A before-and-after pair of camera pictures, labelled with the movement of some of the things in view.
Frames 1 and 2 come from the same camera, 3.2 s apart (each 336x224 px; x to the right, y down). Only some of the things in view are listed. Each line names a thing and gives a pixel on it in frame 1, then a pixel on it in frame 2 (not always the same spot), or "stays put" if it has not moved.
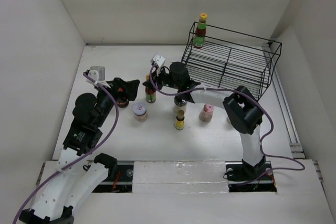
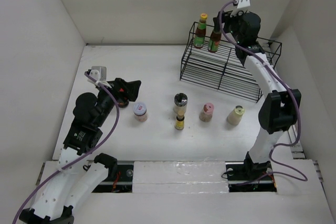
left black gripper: (128, 90) stays put
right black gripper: (163, 70) to (227, 19)
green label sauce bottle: (200, 32) stays put
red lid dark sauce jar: (123, 104) stays put
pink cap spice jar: (206, 115) stays put
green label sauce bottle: (150, 95) to (214, 42)
